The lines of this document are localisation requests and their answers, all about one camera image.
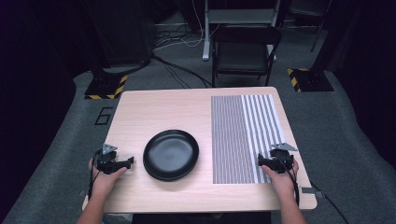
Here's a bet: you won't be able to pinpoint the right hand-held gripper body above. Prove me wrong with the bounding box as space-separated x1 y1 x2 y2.
269 142 299 175

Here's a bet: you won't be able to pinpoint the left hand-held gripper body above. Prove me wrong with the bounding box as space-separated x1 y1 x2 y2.
92 143 125 175

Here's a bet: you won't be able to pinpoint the black plate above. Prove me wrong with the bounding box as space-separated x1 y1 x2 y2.
142 129 200 182

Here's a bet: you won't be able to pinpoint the person's right hand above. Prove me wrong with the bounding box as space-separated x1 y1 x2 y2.
262 160 300 200

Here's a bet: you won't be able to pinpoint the person's left hand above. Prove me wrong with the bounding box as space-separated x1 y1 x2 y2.
88 159 129 200

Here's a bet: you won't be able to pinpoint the grey striped placemat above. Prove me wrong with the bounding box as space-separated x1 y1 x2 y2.
210 93 286 185

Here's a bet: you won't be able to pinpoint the grey table clamp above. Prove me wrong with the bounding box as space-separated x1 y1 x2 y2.
300 186 325 199

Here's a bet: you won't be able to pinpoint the black stand base striped tape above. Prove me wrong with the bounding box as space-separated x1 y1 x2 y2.
84 74 129 101
287 67 334 93

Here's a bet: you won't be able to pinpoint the black folding chair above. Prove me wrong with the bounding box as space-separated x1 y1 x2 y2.
211 25 283 88

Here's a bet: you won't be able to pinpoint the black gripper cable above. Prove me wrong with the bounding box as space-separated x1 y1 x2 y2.
275 153 302 207
87 166 101 201

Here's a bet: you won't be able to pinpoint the black cable from clamp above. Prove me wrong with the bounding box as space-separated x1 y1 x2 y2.
309 180 350 224

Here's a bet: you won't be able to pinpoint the black floor cable bundle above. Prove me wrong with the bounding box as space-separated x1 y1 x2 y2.
151 53 213 90

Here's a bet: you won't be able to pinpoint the white floor cables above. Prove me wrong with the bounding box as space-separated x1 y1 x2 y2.
153 0 207 51

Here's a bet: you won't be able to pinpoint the white metal desk frame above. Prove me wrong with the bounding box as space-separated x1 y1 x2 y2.
202 0 282 62

